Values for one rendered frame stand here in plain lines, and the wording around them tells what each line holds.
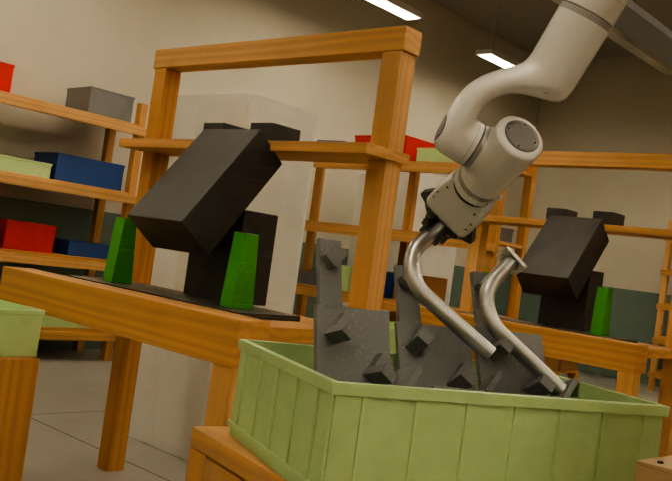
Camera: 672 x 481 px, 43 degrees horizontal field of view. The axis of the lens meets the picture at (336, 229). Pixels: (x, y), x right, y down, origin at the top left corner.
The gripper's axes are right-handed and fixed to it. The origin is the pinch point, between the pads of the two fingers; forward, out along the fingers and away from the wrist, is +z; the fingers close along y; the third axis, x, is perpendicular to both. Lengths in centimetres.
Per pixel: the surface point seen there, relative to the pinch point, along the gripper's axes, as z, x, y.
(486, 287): 2.4, -0.8, -14.4
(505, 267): 2.0, -7.3, -14.3
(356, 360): 3.3, 30.1, -7.4
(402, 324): 7.1, 15.7, -8.4
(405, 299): 7.1, 11.3, -5.5
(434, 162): 394, -375, 66
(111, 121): 469, -224, 272
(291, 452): -5, 53, -10
